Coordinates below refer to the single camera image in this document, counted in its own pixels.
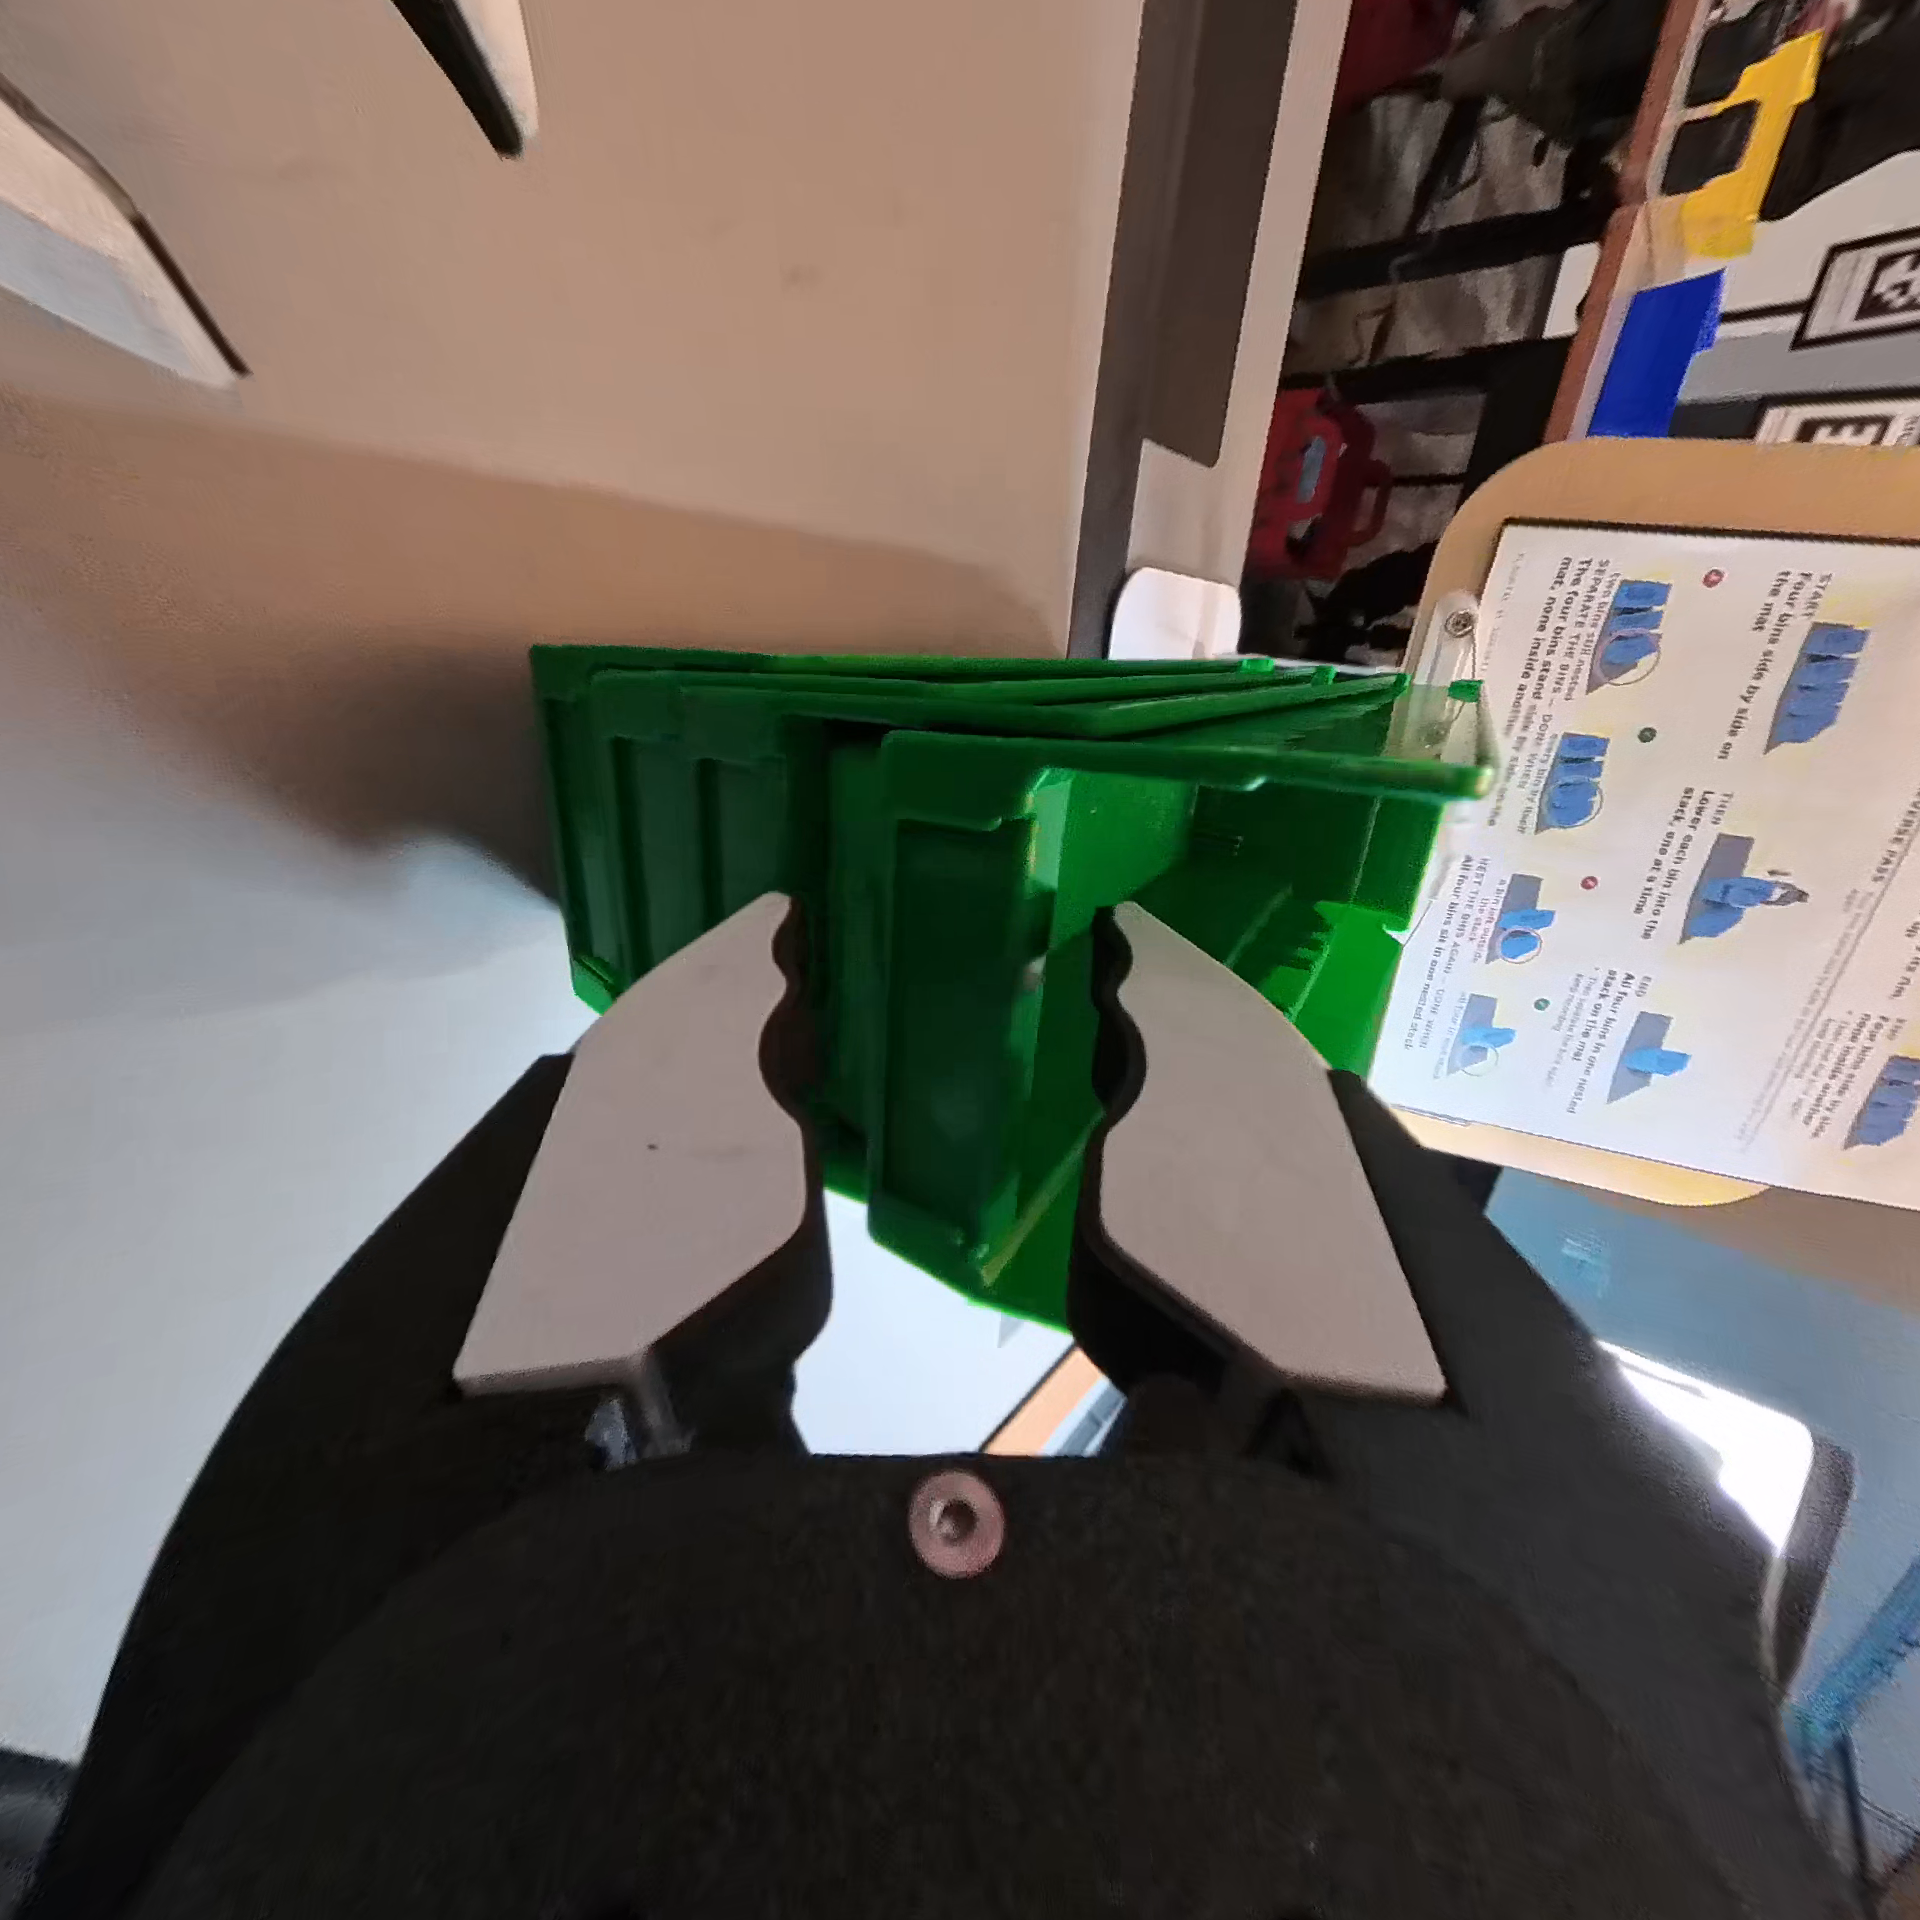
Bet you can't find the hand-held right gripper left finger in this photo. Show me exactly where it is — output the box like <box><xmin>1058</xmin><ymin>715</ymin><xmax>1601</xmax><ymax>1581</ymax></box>
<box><xmin>451</xmin><ymin>890</ymin><xmax>841</xmax><ymax>1453</ymax></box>

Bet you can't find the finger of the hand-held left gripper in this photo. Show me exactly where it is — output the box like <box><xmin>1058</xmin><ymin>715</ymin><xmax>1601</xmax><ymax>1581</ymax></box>
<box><xmin>393</xmin><ymin>0</ymin><xmax>540</xmax><ymax>160</ymax></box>
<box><xmin>0</xmin><ymin>77</ymin><xmax>253</xmax><ymax>391</ymax></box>

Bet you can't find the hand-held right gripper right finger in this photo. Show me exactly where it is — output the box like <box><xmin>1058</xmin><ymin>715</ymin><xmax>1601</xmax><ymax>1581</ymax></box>
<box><xmin>1063</xmin><ymin>899</ymin><xmax>1453</xmax><ymax>1469</ymax></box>

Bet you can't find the green plastic bin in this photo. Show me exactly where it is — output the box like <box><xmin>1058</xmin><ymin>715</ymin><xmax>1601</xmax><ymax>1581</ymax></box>
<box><xmin>822</xmin><ymin>681</ymin><xmax>1499</xmax><ymax>1330</ymax></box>
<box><xmin>588</xmin><ymin>665</ymin><xmax>1338</xmax><ymax>1052</ymax></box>
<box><xmin>528</xmin><ymin>644</ymin><xmax>1271</xmax><ymax>1007</ymax></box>
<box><xmin>675</xmin><ymin>673</ymin><xmax>1413</xmax><ymax>1202</ymax></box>

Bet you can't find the wood-edged white desk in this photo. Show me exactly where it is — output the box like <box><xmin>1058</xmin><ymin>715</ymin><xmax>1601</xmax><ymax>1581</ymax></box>
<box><xmin>982</xmin><ymin>1342</ymin><xmax>1131</xmax><ymax>1457</ymax></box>

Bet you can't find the white page holder bar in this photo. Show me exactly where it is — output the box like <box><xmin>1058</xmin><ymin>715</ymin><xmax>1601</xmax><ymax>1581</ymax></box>
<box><xmin>1387</xmin><ymin>592</ymin><xmax>1494</xmax><ymax>820</ymax></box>

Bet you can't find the printed instruction sheet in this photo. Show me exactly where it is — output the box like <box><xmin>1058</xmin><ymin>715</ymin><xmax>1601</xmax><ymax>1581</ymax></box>
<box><xmin>1387</xmin><ymin>516</ymin><xmax>1920</xmax><ymax>1202</ymax></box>

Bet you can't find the instruction sheet on board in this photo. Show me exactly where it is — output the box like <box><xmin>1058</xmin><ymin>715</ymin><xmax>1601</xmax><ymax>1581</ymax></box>
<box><xmin>1403</xmin><ymin>437</ymin><xmax>1920</xmax><ymax>1209</ymax></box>

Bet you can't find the blue storage box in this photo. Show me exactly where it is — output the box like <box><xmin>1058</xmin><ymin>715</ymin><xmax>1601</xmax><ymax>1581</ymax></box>
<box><xmin>1582</xmin><ymin>270</ymin><xmax>1730</xmax><ymax>440</ymax></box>

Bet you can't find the black-white marker sign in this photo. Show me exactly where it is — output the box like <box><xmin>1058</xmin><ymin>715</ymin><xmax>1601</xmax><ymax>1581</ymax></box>
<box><xmin>1755</xmin><ymin>391</ymin><xmax>1920</xmax><ymax>449</ymax></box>
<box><xmin>1793</xmin><ymin>223</ymin><xmax>1920</xmax><ymax>350</ymax></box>

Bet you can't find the yellow tool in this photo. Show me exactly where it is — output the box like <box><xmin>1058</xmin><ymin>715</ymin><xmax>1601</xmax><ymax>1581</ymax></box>
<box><xmin>1663</xmin><ymin>25</ymin><xmax>1830</xmax><ymax>259</ymax></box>

